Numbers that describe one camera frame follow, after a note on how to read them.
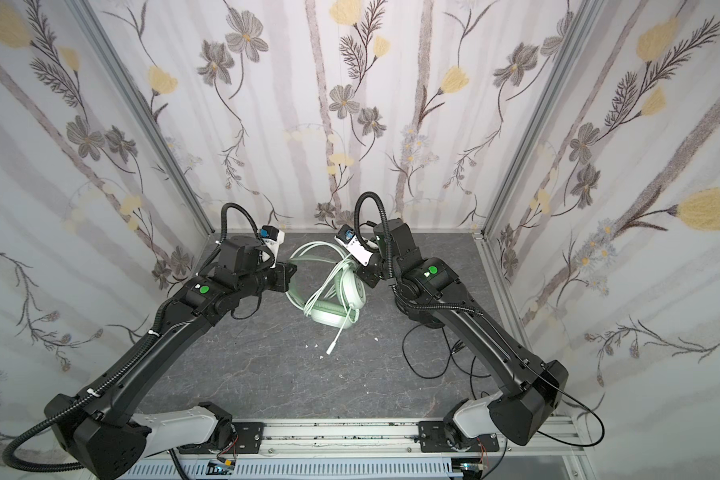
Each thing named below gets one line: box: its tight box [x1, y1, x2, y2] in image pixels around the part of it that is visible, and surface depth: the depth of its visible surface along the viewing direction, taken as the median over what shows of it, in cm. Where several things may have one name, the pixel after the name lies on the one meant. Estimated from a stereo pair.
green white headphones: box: [286, 241, 367, 329], surface depth 67 cm
